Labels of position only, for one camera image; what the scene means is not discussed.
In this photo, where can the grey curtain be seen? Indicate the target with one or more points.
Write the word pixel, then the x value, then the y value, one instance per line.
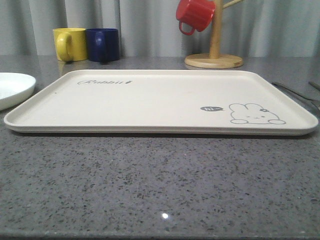
pixel 251 28

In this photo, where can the silver fork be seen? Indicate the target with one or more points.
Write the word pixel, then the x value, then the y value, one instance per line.
pixel 314 102

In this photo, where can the red mug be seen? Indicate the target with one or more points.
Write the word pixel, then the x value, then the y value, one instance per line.
pixel 194 15

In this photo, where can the cream rabbit serving tray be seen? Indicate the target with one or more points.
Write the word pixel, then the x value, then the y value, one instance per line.
pixel 231 102

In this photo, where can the dark blue mug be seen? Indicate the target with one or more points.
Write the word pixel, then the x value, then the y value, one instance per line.
pixel 102 44

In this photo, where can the wooden mug tree stand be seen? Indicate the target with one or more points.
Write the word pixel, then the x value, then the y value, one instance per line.
pixel 214 59

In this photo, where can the yellow mug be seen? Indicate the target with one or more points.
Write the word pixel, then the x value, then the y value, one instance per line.
pixel 70 44

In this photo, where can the silver spoon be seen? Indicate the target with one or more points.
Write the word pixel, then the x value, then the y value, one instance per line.
pixel 315 85

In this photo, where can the white round plate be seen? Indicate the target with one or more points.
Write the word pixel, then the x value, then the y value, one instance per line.
pixel 15 88

